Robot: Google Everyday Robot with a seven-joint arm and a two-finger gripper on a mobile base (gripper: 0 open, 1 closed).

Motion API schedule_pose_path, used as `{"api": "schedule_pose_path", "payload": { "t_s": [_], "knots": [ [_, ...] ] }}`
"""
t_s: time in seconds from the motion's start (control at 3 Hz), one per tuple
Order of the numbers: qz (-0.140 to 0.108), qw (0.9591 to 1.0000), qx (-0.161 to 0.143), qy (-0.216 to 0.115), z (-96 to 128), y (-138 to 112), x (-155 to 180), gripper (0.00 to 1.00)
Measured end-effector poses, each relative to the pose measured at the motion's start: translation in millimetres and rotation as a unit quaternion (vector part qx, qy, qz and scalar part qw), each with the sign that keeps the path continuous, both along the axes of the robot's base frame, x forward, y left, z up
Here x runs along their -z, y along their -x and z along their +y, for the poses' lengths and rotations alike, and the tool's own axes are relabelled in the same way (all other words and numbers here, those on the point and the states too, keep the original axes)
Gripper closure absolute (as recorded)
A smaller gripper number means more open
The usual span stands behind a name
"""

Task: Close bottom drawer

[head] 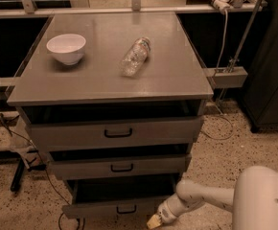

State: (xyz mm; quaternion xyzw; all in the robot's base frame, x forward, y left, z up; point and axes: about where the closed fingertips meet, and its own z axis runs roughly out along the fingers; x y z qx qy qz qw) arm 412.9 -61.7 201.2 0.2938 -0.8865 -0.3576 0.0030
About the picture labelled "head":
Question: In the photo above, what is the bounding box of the grey metal side bracket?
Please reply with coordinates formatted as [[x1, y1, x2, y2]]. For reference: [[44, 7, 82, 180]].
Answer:
[[203, 67, 248, 89]]

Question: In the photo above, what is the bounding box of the black floor stand foot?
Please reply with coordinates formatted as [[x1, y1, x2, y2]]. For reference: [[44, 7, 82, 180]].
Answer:
[[10, 160, 46, 193]]

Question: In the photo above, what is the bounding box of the grey top drawer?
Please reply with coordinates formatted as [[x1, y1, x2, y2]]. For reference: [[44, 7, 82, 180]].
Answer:
[[24, 101, 202, 151]]

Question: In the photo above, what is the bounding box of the white power cable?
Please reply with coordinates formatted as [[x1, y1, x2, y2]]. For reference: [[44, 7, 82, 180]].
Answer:
[[199, 9, 236, 142]]

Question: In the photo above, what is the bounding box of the metal diagonal rod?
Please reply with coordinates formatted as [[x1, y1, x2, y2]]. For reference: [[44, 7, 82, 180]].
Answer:
[[216, 0, 269, 104]]

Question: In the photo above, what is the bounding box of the grey drawer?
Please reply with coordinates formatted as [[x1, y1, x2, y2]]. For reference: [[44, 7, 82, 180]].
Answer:
[[24, 101, 202, 151], [50, 144, 191, 180], [62, 173, 180, 219]]

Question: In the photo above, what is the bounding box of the grey middle drawer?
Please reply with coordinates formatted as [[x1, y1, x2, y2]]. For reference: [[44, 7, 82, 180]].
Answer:
[[50, 144, 191, 180]]

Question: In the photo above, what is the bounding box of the clear plastic bottle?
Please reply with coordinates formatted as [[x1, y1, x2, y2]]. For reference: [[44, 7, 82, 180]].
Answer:
[[120, 36, 151, 77]]

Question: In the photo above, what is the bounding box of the white ceramic bowl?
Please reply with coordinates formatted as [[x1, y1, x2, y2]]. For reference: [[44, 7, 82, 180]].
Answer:
[[46, 34, 86, 65]]

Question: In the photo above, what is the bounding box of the black floor cable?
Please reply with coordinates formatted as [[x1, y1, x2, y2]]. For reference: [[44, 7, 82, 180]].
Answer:
[[0, 93, 86, 230]]

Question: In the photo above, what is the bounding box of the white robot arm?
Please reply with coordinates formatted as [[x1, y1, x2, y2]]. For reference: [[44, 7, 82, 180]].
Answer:
[[147, 166, 278, 230]]

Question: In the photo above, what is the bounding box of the grey drawer cabinet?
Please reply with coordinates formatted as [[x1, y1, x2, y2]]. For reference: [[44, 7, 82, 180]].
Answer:
[[6, 11, 214, 220]]

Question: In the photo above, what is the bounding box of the grey bottom drawer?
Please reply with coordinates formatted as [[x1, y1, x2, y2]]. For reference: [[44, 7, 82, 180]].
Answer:
[[62, 173, 180, 219]]

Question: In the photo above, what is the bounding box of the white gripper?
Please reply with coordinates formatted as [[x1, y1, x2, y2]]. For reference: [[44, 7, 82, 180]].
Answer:
[[147, 194, 191, 230]]

